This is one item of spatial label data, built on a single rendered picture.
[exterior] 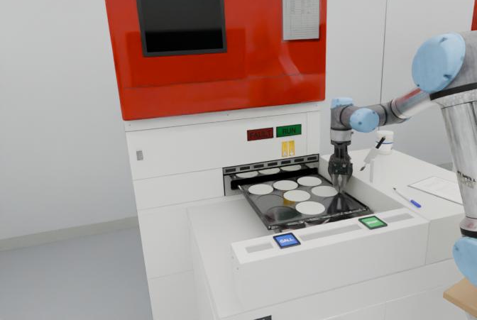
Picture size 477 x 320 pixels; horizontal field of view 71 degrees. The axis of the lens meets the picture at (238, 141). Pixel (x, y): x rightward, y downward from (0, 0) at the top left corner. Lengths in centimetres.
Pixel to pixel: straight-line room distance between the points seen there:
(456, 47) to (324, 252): 55
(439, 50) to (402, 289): 68
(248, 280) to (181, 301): 84
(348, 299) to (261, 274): 28
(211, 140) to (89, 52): 165
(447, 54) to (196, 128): 89
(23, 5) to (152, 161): 183
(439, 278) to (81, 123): 248
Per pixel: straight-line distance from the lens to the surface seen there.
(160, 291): 163
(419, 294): 121
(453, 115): 82
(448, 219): 114
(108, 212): 308
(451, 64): 78
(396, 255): 107
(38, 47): 286
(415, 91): 109
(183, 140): 134
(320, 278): 96
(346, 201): 128
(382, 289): 111
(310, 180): 145
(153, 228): 146
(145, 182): 138
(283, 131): 144
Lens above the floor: 145
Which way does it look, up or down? 16 degrees down
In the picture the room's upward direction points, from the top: 3 degrees counter-clockwise
